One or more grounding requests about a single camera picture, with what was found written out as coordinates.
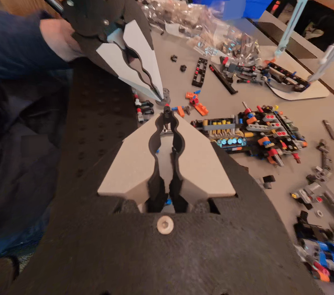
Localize black lego frame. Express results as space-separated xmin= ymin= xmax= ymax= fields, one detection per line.
xmin=192 ymin=58 xmax=208 ymax=88

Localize black curved lego subframe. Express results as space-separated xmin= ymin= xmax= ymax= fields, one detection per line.
xmin=264 ymin=62 xmax=311 ymax=93

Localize long black lego beam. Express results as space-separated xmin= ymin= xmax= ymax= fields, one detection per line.
xmin=209 ymin=64 xmax=238 ymax=95

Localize person's left hand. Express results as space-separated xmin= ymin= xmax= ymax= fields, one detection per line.
xmin=39 ymin=19 xmax=84 ymax=62

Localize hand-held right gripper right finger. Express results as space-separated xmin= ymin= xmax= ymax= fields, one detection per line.
xmin=172 ymin=113 xmax=237 ymax=213

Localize person's dark blue trousers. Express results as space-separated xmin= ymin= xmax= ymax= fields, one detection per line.
xmin=0 ymin=73 xmax=75 ymax=251

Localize dark grey lego axle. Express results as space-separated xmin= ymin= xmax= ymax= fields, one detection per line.
xmin=323 ymin=120 xmax=334 ymax=140

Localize dark grey lego gear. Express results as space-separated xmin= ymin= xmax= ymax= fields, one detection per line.
xmin=156 ymin=88 xmax=172 ymax=107

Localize clear bags of lego parts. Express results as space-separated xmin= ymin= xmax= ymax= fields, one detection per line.
xmin=142 ymin=0 xmax=261 ymax=63

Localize grey lego steering assembly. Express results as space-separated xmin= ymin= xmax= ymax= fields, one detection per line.
xmin=290 ymin=167 xmax=334 ymax=209

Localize person's left forearm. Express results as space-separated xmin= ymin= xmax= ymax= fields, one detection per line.
xmin=0 ymin=11 xmax=69 ymax=79

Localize black lego arm assembly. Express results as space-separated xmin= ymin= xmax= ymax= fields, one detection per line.
xmin=163 ymin=105 xmax=174 ymax=131

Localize multicolour lego chassis assembly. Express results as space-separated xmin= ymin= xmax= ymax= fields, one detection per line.
xmin=191 ymin=102 xmax=308 ymax=168

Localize dark grey lego driveshaft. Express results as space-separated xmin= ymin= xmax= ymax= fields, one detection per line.
xmin=316 ymin=140 xmax=330 ymax=170

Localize blue grey lego piston assembly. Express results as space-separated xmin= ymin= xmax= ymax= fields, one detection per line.
xmin=293 ymin=211 xmax=334 ymax=282

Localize cluster of black lego connectors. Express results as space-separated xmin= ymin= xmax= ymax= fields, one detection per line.
xmin=134 ymin=94 xmax=155 ymax=123

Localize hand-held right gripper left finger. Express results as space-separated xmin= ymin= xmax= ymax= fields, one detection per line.
xmin=97 ymin=113 xmax=161 ymax=213

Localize white book stand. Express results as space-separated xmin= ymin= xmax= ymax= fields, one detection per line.
xmin=264 ymin=0 xmax=334 ymax=100

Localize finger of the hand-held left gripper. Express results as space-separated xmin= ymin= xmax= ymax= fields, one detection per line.
xmin=96 ymin=43 xmax=163 ymax=102
xmin=123 ymin=20 xmax=164 ymax=100

